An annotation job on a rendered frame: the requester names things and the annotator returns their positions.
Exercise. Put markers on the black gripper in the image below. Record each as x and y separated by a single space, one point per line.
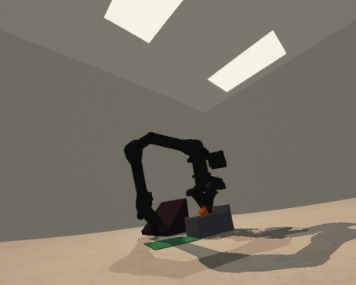
202 185

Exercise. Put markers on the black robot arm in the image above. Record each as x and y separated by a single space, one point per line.
194 148

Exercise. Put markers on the orange l-shaped part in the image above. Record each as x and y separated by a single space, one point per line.
204 211

